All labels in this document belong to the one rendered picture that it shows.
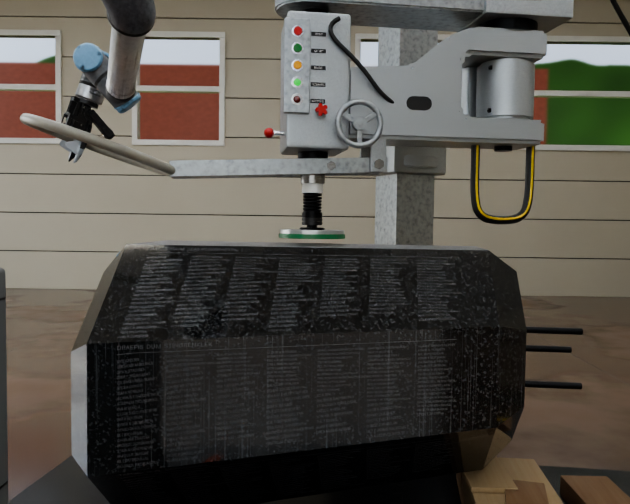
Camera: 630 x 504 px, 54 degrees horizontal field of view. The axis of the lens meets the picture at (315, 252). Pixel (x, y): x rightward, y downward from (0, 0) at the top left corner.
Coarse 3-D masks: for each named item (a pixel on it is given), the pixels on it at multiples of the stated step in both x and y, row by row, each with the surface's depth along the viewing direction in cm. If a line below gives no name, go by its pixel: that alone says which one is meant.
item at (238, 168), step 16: (176, 160) 190; (192, 160) 191; (208, 160) 192; (224, 160) 192; (240, 160) 193; (256, 160) 194; (272, 160) 195; (288, 160) 195; (304, 160) 196; (320, 160) 197; (336, 160) 198; (352, 160) 198; (368, 160) 199; (176, 176) 191; (192, 176) 192; (208, 176) 196; (224, 176) 198; (240, 176) 201; (256, 176) 203; (272, 176) 205; (288, 176) 207
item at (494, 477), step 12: (492, 468) 185; (504, 468) 185; (468, 480) 177; (480, 480) 177; (492, 480) 177; (504, 480) 177; (516, 480) 178; (492, 492) 172; (504, 492) 172; (516, 492) 170; (528, 492) 170; (540, 492) 170
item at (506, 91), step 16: (480, 64) 211; (496, 64) 203; (512, 64) 201; (528, 64) 203; (480, 80) 208; (496, 80) 203; (512, 80) 201; (528, 80) 203; (480, 96) 208; (496, 96) 203; (512, 96) 202; (528, 96) 203; (480, 112) 208; (496, 112) 203; (512, 112) 202; (528, 112) 204
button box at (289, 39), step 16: (288, 32) 187; (304, 32) 187; (288, 48) 187; (304, 48) 188; (288, 64) 187; (304, 64) 188; (288, 80) 187; (304, 80) 188; (288, 96) 188; (304, 96) 188; (288, 112) 188; (304, 112) 189
